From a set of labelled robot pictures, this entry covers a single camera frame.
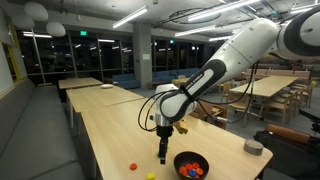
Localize yellow cube near edge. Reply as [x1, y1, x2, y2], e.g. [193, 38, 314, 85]
[147, 173, 155, 180]

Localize black bowl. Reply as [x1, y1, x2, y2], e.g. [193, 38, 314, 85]
[174, 151, 209, 180]

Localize grey round puck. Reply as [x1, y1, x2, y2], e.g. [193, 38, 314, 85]
[244, 139, 264, 156]

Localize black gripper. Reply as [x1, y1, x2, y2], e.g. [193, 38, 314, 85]
[156, 126, 173, 165]

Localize long wooden dining table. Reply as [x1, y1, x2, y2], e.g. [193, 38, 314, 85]
[230, 75, 297, 98]

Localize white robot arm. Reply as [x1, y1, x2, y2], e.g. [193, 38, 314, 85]
[154, 6, 320, 163]

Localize grey bench sofa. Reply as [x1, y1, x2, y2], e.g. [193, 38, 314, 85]
[0, 79, 85, 180]

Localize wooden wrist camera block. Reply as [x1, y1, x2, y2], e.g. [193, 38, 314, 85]
[174, 120, 188, 134]

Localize wooden work table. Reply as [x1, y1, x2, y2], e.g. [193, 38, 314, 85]
[82, 100, 272, 180]

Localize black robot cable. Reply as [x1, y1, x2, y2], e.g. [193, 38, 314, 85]
[137, 59, 261, 133]

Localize orange rings in bowl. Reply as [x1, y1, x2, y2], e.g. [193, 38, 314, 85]
[178, 162, 200, 179]

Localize white plate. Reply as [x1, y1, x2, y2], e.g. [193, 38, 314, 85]
[101, 84, 113, 89]

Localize blue sofa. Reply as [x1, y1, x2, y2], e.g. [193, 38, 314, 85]
[112, 74, 140, 89]

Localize brown leather chair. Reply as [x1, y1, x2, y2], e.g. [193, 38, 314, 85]
[265, 124, 310, 144]

